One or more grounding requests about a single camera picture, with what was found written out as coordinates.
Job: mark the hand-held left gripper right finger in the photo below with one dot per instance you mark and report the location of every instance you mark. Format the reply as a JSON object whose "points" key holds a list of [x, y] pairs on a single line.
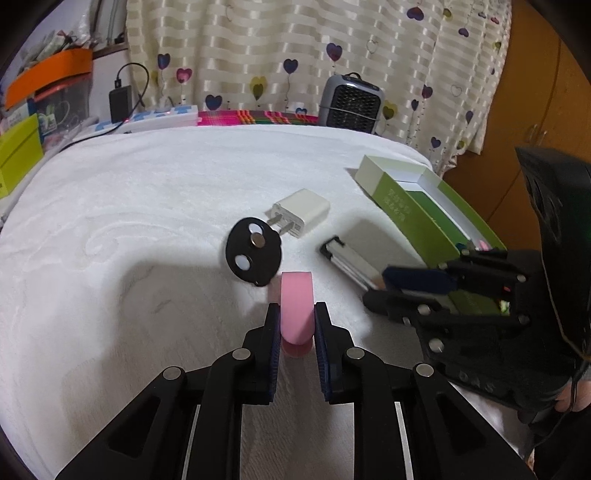
{"points": [[323, 355]]}

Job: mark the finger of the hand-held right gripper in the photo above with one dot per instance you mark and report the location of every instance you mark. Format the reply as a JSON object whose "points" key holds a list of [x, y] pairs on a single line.
{"points": [[415, 278], [392, 302]]}

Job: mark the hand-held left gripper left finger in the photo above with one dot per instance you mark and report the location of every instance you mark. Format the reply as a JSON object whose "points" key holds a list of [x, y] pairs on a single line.
{"points": [[272, 350]]}

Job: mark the silver black metal tool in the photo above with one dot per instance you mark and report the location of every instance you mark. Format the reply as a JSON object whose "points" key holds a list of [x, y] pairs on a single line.
{"points": [[351, 265]]}

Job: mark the green white cardboard box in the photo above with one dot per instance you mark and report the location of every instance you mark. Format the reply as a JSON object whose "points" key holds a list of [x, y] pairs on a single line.
{"points": [[401, 203]]}

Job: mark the person's right hand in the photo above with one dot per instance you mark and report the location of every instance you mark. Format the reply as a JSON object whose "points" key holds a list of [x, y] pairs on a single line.
{"points": [[565, 399]]}

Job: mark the black disc with holes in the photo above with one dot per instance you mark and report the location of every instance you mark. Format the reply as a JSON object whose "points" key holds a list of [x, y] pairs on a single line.
{"points": [[263, 263]]}

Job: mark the white charger plug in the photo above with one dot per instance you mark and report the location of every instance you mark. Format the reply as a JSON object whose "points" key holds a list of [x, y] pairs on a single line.
{"points": [[302, 207]]}

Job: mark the grey fan heater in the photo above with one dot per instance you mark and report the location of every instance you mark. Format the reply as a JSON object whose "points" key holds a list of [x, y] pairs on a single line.
{"points": [[351, 106]]}

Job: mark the wooden wardrobe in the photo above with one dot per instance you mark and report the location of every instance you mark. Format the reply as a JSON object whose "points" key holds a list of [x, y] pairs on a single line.
{"points": [[531, 92]]}

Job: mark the colourful plaid cloth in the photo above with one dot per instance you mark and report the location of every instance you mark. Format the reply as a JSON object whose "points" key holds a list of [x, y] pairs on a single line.
{"points": [[258, 117]]}

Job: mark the white blue power strip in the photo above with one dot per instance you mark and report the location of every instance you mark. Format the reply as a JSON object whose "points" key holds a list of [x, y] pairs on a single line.
{"points": [[161, 117]]}

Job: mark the heart print striped curtain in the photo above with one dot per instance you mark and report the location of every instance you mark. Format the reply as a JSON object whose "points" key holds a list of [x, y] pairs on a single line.
{"points": [[277, 37]]}

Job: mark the black power adapter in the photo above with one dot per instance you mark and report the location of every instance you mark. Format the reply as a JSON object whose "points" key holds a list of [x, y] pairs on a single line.
{"points": [[120, 104]]}

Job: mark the lime green box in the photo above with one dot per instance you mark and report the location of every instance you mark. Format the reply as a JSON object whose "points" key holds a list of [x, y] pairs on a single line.
{"points": [[18, 147]]}

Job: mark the clear bin with orange lid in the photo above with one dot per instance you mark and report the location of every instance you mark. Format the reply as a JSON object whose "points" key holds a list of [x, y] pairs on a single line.
{"points": [[51, 74]]}

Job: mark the pile of assorted packets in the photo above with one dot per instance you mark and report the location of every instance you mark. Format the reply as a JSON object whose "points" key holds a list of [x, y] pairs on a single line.
{"points": [[51, 46]]}

